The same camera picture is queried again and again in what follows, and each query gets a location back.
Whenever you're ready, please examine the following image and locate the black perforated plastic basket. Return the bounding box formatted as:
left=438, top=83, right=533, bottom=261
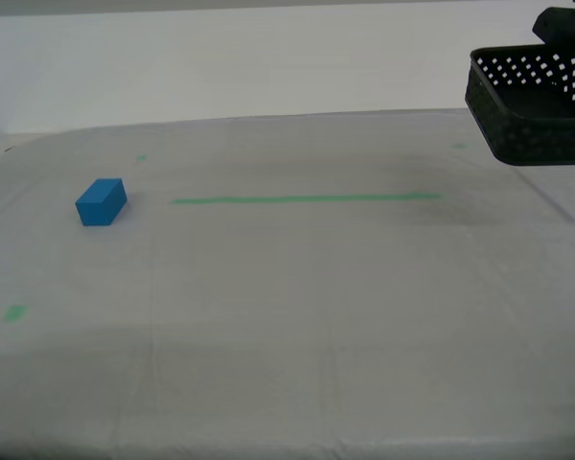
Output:
left=464, top=40, right=575, bottom=168

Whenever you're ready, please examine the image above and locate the blue rectangular block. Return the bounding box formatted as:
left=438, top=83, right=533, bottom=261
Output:
left=75, top=178, right=128, bottom=227

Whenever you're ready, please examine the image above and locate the long green tape strip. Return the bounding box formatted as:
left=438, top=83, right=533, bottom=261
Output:
left=170, top=192, right=443, bottom=206

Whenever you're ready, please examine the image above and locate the white woven table cloth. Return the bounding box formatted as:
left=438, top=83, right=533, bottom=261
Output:
left=0, top=107, right=575, bottom=460

